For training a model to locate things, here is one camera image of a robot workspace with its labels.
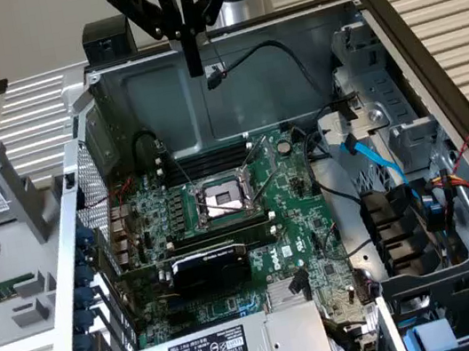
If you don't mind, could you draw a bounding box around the black graphics card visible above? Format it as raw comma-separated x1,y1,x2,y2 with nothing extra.
115,238,255,313

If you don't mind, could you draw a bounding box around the green Dell motherboard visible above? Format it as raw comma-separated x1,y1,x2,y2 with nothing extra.
95,115,385,351

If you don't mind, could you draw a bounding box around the thin metal locking lever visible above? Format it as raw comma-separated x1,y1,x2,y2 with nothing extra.
164,145,198,195
201,195,247,219

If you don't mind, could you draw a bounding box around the braided power wire bundle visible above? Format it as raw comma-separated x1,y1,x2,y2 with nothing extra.
322,310,373,351

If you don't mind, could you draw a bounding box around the black looped cable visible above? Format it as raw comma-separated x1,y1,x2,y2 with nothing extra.
130,126,171,171

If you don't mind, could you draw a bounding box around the metal optical drive cage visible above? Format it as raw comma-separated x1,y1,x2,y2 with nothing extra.
323,12,447,187

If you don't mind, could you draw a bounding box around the blue SATA wire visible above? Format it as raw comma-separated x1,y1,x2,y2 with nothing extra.
337,120,444,233

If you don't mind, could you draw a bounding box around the black RAM slot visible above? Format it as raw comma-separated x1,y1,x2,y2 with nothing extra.
154,144,258,188
152,131,256,174

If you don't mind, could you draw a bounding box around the grey plastic parts rack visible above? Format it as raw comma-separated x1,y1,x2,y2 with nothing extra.
0,101,92,351

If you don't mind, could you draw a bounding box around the red yellow black power wire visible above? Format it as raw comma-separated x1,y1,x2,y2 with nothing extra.
423,164,469,244

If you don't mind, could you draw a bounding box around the open grey PC case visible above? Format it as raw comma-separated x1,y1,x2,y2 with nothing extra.
0,0,469,351

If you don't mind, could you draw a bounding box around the CPU socket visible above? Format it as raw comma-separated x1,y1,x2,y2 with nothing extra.
187,166,268,233

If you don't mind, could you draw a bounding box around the metal disk bay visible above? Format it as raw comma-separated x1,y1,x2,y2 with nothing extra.
373,250,469,351

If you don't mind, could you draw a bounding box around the black box bracket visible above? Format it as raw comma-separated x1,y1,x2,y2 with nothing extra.
77,13,140,69

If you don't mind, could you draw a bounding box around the metal socket cover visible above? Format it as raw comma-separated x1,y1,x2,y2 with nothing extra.
232,132,282,185

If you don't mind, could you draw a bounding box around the black round cable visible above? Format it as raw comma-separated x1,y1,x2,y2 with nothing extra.
298,122,365,217

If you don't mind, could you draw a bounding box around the green RAM stick white label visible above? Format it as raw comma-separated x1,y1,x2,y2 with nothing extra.
0,270,39,300

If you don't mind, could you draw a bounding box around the silver coin cell battery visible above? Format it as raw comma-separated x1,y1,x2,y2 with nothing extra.
276,137,295,156

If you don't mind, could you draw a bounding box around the black cable angled plug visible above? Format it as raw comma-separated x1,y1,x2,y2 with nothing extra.
287,267,314,305

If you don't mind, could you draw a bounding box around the black cable with black plug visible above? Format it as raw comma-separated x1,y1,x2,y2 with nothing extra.
200,32,331,124

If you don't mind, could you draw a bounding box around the silver finned heat sink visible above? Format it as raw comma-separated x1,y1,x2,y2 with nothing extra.
264,274,316,314

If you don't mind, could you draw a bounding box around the dark blue card clip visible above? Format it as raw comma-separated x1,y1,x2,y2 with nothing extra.
76,224,96,247
71,307,98,334
72,244,91,266
71,262,99,288
71,283,98,310
69,331,96,351

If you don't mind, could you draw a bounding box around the thin grey cable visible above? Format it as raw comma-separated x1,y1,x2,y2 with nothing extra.
342,236,378,259

